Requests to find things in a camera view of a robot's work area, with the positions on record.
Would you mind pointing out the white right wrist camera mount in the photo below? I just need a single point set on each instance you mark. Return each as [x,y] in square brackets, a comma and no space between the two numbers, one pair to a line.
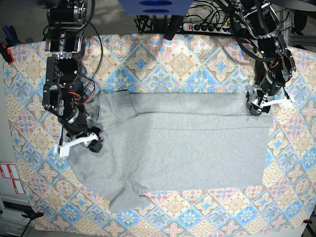
[63,150]

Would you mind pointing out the grey T-shirt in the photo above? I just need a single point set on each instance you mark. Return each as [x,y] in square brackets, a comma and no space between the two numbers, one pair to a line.
[171,142]

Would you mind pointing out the patterned tile tablecloth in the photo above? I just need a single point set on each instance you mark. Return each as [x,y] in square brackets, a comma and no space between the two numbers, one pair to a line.
[148,63]

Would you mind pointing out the orange black clamp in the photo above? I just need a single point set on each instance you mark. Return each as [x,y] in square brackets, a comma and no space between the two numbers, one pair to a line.
[31,215]
[307,221]
[6,53]

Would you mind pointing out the orange black clamp lower left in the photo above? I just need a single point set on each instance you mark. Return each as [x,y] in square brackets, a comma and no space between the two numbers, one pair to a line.
[31,215]

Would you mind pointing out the red white labels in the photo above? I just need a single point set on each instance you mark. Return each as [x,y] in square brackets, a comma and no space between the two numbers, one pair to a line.
[9,172]

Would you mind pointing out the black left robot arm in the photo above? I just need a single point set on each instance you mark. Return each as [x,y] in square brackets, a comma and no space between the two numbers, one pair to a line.
[275,66]

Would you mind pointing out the white power strip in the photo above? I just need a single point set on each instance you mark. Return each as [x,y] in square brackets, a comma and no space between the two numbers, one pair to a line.
[204,28]

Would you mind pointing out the orange black clamp lower right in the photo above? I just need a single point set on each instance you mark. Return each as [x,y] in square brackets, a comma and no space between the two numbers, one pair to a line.
[307,221]

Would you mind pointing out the orange black clamp upper left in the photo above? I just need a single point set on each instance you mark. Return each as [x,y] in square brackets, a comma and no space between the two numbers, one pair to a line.
[6,53]

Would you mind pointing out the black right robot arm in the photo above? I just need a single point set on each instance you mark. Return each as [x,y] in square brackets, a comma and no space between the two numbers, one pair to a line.
[63,95]

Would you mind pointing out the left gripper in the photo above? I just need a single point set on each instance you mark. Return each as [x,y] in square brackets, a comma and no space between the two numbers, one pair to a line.
[258,95]

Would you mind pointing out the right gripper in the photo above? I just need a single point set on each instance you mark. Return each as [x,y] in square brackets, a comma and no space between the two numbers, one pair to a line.
[77,124]

